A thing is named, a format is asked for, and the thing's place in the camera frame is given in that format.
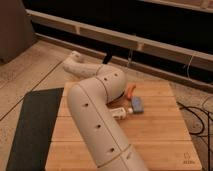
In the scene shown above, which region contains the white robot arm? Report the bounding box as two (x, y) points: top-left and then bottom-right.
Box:
(63, 51), (149, 171)

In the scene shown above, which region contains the black bowl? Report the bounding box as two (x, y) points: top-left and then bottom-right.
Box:
(108, 93), (124, 104)

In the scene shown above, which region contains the orange pen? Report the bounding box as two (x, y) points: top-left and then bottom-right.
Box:
(124, 84), (136, 100)

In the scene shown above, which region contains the black leg behind table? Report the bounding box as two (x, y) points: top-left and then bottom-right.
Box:
(102, 51), (112, 64)

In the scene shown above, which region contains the white plastic bottle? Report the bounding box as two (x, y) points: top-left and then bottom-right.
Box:
(110, 107), (133, 120)

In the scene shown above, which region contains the dark floor mat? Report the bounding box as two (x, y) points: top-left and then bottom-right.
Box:
(6, 88), (63, 171)

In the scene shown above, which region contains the brown cabinet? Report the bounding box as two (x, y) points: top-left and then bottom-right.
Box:
(0, 0), (37, 63)

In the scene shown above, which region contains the black cable on floor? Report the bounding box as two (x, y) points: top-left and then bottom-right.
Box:
(177, 100), (213, 151)

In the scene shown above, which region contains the white wooden rail shelf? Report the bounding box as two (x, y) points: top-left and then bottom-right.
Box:
(26, 9), (213, 72)

